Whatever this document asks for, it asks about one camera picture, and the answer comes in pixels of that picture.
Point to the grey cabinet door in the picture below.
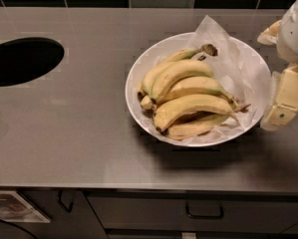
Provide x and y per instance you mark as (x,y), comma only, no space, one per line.
(81,223)

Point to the yellow banana back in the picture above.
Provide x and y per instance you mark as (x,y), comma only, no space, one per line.
(145,84)

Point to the black cabinet door handle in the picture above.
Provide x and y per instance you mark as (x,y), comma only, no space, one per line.
(66,204)

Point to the white round bowl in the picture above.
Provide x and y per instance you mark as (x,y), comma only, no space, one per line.
(145,67)

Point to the paper sheet on cabinet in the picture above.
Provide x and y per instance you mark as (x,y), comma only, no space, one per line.
(14,207)

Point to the black drawer handle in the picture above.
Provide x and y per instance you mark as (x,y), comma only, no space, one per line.
(204,211)

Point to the yellow banana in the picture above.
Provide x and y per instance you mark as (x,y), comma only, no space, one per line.
(175,72)
(166,114)
(195,127)
(145,84)
(189,86)

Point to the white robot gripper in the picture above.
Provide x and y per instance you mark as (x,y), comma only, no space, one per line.
(294,37)

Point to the grey drawer front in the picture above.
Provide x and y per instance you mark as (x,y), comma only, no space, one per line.
(166,212)

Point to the yellow banana bottom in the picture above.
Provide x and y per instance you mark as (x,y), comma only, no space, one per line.
(195,127)

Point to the black round counter hole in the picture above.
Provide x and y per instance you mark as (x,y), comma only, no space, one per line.
(27,59)

